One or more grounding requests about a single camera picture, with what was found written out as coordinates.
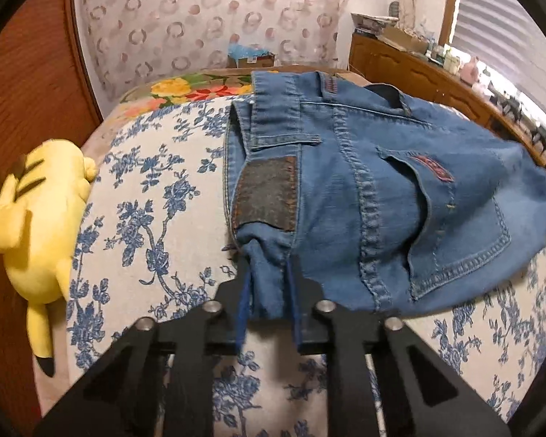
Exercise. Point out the stack of flat boxes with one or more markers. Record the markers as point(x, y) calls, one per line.
point(373, 22)

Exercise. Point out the circle-print sheer curtain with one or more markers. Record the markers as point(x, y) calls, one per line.
point(186, 22)

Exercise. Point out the striped window blind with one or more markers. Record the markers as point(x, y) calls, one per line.
point(496, 22)

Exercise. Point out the small cardboard box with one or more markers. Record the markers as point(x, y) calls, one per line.
point(255, 60)

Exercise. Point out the yellow plush toy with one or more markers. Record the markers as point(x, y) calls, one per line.
point(36, 218)

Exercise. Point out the blue denim pants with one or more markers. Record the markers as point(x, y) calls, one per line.
point(368, 168)

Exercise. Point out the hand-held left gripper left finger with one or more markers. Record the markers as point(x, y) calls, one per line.
point(242, 323)

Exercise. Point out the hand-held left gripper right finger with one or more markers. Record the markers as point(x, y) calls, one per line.
point(298, 323)

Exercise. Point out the wooden side cabinet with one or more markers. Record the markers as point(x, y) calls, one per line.
point(391, 61)

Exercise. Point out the wooden window frame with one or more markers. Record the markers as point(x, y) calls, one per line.
point(450, 4)

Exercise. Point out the pink vase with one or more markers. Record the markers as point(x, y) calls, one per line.
point(471, 72)

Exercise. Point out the blue floral bed sheet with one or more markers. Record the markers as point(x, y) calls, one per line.
point(164, 191)

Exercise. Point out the flower-print blanket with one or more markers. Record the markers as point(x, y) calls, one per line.
point(177, 89)

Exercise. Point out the blue plastic bag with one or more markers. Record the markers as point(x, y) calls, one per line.
point(245, 51)

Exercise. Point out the open cardboard box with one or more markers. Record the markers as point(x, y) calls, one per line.
point(405, 40)

